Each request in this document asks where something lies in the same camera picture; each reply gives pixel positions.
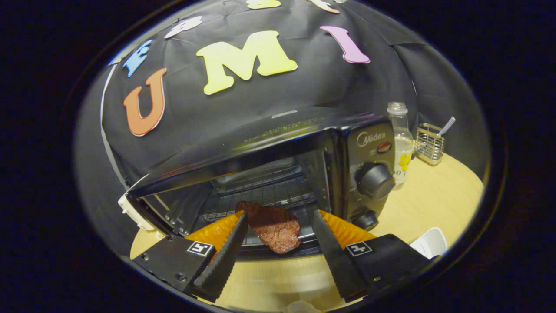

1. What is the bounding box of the thin silver stick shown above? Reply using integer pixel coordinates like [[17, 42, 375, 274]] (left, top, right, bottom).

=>
[[438, 116, 457, 137]]

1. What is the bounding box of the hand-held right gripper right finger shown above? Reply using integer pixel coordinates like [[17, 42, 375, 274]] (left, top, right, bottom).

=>
[[311, 209, 431, 304]]

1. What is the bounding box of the clear glass bottle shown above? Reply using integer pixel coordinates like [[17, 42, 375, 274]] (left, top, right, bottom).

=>
[[387, 102, 415, 191]]

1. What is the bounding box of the white toaster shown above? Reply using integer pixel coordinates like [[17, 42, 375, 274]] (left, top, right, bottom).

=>
[[118, 193, 155, 231]]

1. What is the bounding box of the white rectangular tray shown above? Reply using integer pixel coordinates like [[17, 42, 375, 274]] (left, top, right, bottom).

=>
[[410, 227, 448, 260]]

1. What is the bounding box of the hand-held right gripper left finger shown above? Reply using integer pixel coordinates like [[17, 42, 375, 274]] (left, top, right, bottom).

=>
[[132, 210, 249, 303]]

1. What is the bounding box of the brown meat steak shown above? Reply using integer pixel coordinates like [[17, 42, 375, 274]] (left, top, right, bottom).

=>
[[236, 201, 301, 255]]

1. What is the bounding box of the black electric oven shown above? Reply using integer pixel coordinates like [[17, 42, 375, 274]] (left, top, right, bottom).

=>
[[126, 112, 397, 262]]

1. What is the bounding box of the metal wire basket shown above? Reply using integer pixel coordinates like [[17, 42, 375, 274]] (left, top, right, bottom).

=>
[[415, 123, 446, 166]]

